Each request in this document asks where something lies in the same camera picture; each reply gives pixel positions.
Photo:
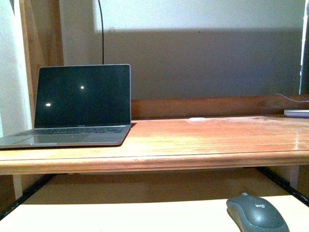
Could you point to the grey wireless mouse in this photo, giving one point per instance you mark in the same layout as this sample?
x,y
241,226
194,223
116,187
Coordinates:
x,y
255,214

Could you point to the white flat device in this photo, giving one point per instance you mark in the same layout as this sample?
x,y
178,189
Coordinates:
x,y
297,113

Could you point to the grey open laptop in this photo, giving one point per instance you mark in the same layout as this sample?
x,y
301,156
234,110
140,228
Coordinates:
x,y
84,105

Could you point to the small white round pad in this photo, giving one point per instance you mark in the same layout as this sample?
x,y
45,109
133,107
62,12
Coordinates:
x,y
197,119

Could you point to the wooden desk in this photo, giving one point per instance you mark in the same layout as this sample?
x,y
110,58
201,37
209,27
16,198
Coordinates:
x,y
238,132

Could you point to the dark monitor edge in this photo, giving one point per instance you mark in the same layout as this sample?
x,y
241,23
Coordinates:
x,y
304,72

